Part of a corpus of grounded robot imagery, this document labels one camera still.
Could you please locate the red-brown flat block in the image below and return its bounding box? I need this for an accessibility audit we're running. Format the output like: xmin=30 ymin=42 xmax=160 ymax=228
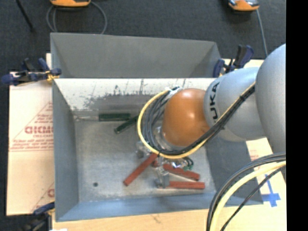
xmin=168 ymin=180 xmax=206 ymax=190
xmin=123 ymin=153 xmax=159 ymax=186
xmin=163 ymin=164 xmax=201 ymax=181

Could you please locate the dark green flat block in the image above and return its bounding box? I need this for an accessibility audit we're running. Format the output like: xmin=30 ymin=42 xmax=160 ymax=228
xmin=114 ymin=115 xmax=141 ymax=135
xmin=98 ymin=113 xmax=132 ymax=122

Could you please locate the grey metal bin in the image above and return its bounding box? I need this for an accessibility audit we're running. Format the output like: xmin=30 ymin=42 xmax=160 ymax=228
xmin=50 ymin=32 xmax=264 ymax=222

